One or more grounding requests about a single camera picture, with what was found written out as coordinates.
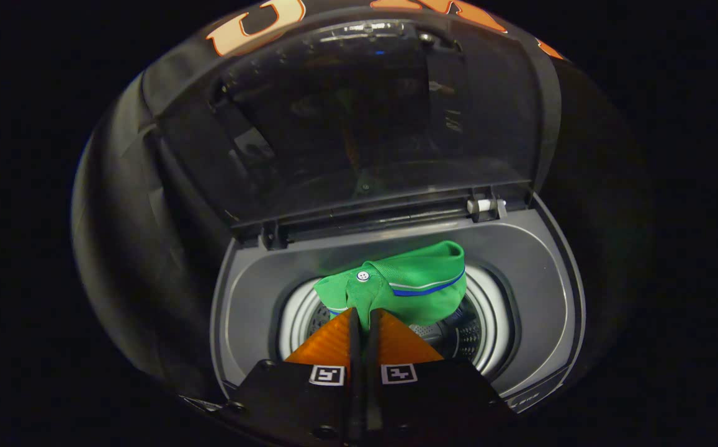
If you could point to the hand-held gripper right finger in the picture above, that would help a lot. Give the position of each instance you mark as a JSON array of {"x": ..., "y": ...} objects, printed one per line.
[{"x": 372, "y": 385}]

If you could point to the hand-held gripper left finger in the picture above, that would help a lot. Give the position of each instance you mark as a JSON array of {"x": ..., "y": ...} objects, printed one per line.
[{"x": 354, "y": 385}]

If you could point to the green polo shirt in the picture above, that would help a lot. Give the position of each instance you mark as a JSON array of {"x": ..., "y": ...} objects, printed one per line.
[{"x": 421, "y": 279}]

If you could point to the dark grey washing machine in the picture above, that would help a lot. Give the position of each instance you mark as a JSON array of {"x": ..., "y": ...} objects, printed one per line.
[{"x": 532, "y": 285}]

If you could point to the dark transparent washing machine lid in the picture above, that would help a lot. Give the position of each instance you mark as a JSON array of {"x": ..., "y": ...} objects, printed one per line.
[{"x": 365, "y": 124}]

